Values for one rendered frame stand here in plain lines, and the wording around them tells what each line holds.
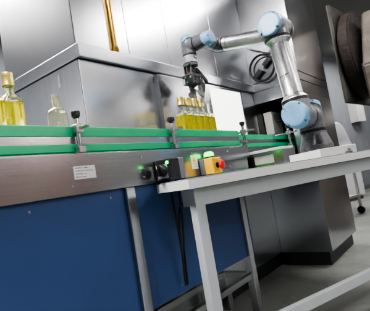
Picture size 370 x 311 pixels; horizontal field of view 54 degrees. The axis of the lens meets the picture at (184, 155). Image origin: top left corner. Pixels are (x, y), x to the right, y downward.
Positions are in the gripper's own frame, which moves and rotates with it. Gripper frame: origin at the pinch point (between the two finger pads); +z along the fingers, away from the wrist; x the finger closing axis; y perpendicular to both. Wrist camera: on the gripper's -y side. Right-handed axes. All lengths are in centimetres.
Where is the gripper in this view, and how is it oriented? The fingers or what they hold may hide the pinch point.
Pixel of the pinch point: (199, 100)
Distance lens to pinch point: 197.4
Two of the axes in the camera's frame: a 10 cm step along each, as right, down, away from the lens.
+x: 7.7, -1.7, -6.1
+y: -6.1, 0.5, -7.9
